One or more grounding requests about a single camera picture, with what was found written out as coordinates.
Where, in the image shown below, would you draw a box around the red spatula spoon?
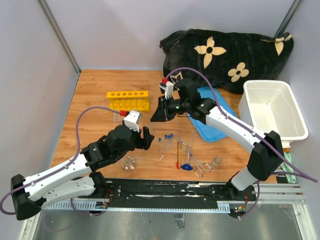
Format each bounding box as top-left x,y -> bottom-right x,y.
176,141 -> 181,169

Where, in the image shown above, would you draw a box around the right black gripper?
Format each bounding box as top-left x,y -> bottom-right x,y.
150,94 -> 190,123

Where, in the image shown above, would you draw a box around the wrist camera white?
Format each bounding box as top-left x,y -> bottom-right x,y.
159,78 -> 174,100
120,110 -> 143,132

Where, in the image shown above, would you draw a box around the clear plastic dropper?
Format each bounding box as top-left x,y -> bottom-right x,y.
191,130 -> 207,157

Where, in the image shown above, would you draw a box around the yellow test tube rack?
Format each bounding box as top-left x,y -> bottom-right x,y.
106,90 -> 150,112

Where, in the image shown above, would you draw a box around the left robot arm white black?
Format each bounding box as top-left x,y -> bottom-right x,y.
11,125 -> 155,221

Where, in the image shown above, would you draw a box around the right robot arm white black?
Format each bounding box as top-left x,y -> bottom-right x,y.
150,78 -> 284,200

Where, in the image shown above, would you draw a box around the blue plastic tray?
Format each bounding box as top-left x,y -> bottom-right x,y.
187,87 -> 228,143

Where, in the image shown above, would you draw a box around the glass flask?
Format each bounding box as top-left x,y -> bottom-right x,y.
121,156 -> 138,172

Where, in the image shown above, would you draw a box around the blue capped tube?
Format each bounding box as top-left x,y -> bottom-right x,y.
164,134 -> 168,151
158,137 -> 162,154
170,133 -> 174,151
167,135 -> 171,152

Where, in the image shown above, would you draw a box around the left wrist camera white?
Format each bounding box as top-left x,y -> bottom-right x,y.
120,110 -> 143,132

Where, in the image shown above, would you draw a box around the black floral blanket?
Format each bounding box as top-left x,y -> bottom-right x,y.
159,28 -> 294,94

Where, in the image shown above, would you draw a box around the clear plastic tube rack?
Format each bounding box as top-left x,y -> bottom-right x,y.
112,113 -> 124,124

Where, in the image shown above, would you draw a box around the white plastic bin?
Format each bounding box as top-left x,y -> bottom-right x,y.
238,80 -> 309,148

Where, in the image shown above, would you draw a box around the small glass bottle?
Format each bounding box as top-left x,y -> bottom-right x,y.
210,156 -> 222,170

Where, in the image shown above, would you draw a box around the green cloth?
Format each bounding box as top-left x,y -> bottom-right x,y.
279,149 -> 298,185

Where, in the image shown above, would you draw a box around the metal crucible tongs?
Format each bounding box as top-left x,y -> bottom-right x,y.
176,136 -> 212,179

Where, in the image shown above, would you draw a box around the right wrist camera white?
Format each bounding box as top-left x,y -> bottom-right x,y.
159,78 -> 174,100

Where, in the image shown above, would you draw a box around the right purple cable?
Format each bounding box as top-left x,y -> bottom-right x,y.
163,67 -> 319,183

